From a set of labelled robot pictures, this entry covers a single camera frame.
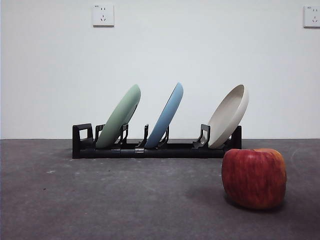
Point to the green plate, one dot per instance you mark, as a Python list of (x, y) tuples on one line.
[(117, 115)]

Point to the red apple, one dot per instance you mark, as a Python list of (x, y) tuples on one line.
[(253, 178)]

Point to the blue plate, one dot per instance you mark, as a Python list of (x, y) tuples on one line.
[(166, 115)]

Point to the black plate rack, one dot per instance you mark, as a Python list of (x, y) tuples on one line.
[(175, 153)]

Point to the beige plate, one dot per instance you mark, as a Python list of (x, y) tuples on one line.
[(227, 117)]

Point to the white wall socket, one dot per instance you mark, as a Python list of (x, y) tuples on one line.
[(312, 16), (103, 15)]

